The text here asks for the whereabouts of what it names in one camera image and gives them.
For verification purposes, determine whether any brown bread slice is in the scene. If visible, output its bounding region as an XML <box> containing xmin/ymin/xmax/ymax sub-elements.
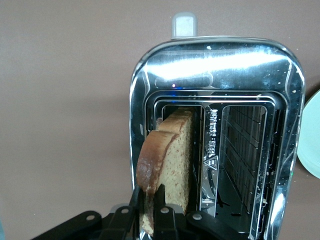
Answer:
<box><xmin>136</xmin><ymin>106</ymin><xmax>195</xmax><ymax>237</ymax></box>

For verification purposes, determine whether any beige chrome toaster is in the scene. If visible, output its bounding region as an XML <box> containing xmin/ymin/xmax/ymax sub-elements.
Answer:
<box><xmin>128</xmin><ymin>12</ymin><xmax>306</xmax><ymax>240</ymax></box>

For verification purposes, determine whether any light green round plate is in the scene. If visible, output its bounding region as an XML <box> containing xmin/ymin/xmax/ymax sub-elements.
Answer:
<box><xmin>296</xmin><ymin>88</ymin><xmax>320</xmax><ymax>180</ymax></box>

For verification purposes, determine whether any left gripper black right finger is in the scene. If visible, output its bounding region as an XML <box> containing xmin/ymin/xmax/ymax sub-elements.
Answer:
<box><xmin>152</xmin><ymin>183</ymin><xmax>251</xmax><ymax>240</ymax></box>

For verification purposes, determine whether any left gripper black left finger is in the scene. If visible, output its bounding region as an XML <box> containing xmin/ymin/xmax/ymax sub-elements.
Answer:
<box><xmin>31</xmin><ymin>186</ymin><xmax>146</xmax><ymax>240</ymax></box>

